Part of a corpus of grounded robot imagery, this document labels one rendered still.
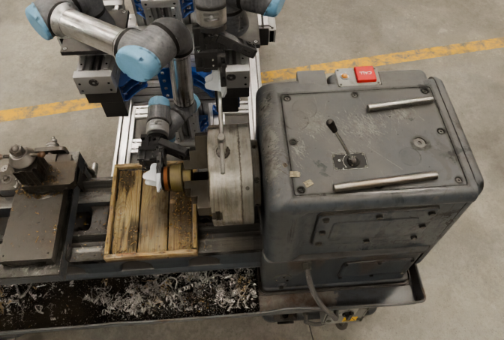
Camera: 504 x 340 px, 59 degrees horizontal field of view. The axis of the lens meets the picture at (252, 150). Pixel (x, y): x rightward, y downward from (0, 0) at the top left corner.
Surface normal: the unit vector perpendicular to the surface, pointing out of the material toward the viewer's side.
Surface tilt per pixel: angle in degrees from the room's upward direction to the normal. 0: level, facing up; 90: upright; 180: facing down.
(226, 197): 55
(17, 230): 0
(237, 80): 90
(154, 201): 0
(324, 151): 0
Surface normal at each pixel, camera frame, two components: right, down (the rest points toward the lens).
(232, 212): 0.07, 0.66
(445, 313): 0.00, -0.56
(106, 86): 0.05, 0.83
